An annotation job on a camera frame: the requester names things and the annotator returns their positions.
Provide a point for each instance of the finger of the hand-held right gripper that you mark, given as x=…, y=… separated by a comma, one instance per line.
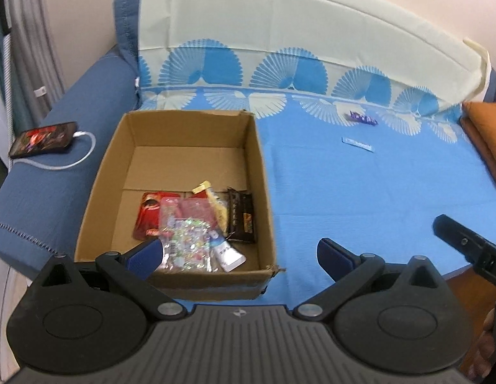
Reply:
x=456, y=236

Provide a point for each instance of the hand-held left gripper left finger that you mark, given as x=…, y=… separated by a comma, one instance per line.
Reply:
x=145, y=258

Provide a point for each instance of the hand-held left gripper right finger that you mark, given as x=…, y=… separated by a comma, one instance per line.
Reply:
x=334, y=260

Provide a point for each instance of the clear shiny candy bag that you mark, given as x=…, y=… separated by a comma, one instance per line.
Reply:
x=183, y=244

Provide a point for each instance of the white tube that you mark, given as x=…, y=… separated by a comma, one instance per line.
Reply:
x=228, y=255

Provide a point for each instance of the black snack packet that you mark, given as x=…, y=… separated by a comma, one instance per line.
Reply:
x=242, y=216

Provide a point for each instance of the brown cardboard box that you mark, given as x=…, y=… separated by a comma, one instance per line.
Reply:
x=183, y=136

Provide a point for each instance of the person's right hand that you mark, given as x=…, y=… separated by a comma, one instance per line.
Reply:
x=484, y=344

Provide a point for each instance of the large red snack packet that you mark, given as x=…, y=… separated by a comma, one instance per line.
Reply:
x=149, y=216

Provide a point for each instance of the blue white fan-print blanket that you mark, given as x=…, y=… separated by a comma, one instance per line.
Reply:
x=372, y=196

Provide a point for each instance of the yellow snack packet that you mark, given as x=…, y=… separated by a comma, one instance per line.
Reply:
x=216, y=208

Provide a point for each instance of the orange cushion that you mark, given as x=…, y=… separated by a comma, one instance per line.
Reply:
x=490, y=120
x=478, y=140

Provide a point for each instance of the blue snack stick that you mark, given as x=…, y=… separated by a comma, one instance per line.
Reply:
x=358, y=145

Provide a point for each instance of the purple snack packet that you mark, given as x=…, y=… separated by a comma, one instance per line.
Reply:
x=362, y=118

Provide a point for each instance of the black smartphone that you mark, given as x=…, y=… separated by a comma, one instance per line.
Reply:
x=43, y=139

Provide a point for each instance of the white curtain tag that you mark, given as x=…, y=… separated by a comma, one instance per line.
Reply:
x=40, y=91

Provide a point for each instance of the grey curtain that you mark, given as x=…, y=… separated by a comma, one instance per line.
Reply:
x=31, y=48

